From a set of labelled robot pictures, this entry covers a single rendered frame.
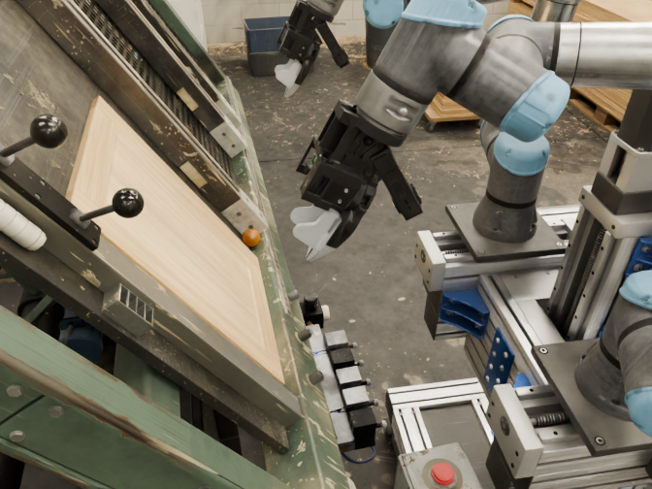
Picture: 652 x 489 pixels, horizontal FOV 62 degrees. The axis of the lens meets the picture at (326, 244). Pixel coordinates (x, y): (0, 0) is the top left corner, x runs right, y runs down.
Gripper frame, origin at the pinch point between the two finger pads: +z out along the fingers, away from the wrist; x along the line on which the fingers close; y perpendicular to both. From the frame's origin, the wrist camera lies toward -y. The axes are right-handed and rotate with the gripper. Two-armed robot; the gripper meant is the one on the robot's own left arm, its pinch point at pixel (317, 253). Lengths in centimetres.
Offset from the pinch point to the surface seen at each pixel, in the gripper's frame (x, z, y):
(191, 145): -68, 25, 13
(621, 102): -289, -25, -275
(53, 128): -0.4, -3.9, 34.2
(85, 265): -4.3, 16.6, 26.7
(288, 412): -7.1, 40.4, -15.7
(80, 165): -26.3, 15.3, 32.6
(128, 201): -0.9, 2.2, 24.5
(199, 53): -192, 42, 12
